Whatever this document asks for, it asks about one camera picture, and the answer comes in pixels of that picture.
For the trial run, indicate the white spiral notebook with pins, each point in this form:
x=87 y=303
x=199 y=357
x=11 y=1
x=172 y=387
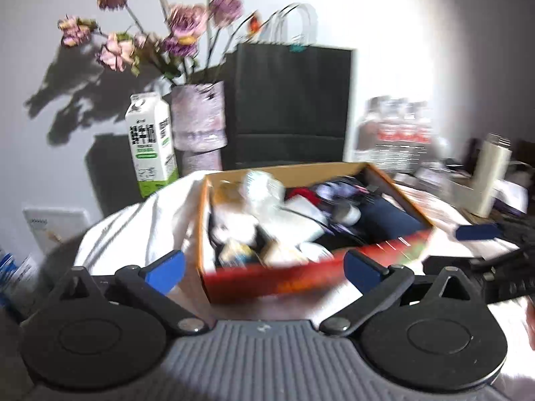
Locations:
x=54 y=229

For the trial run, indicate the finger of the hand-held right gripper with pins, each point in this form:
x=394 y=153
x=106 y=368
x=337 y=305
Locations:
x=476 y=232
x=459 y=269

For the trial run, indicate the dried pink flowers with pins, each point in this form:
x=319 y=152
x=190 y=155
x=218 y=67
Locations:
x=184 y=21

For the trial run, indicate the purple glazed vase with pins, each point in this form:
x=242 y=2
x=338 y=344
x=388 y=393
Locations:
x=196 y=121

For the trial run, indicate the pack of water bottles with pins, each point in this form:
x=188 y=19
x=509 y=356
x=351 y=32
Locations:
x=393 y=133

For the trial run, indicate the brown paper packet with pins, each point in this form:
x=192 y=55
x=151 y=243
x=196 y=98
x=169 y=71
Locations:
x=286 y=255

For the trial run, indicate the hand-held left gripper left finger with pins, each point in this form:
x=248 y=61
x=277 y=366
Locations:
x=167 y=269

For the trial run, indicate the yellow blue snack packet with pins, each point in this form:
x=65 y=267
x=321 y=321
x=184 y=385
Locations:
x=238 y=255

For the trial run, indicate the navy blue pouch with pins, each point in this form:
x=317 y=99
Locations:
x=388 y=221

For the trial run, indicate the purple knitted cloth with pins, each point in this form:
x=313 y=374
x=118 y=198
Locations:
x=334 y=190

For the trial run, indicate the green binder clip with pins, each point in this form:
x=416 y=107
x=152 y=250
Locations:
x=298 y=46

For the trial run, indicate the white fluffy blanket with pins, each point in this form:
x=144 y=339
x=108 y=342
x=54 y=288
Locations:
x=138 y=234

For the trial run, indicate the white green milk carton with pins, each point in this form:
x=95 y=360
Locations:
x=150 y=146

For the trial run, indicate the black paper bag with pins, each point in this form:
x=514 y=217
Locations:
x=288 y=100

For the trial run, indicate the white thermos bottle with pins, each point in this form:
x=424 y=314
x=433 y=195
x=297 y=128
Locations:
x=489 y=175

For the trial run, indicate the white rectangular box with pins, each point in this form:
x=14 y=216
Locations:
x=296 y=225

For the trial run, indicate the yellow white plush toy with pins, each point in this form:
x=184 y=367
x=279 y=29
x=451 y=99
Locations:
x=234 y=227

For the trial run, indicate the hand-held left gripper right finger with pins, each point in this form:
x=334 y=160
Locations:
x=361 y=271

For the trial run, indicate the blue white packets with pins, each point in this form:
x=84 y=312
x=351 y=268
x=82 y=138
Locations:
x=16 y=275

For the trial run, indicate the red cardboard box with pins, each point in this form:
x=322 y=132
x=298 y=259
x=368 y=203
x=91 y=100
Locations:
x=292 y=284

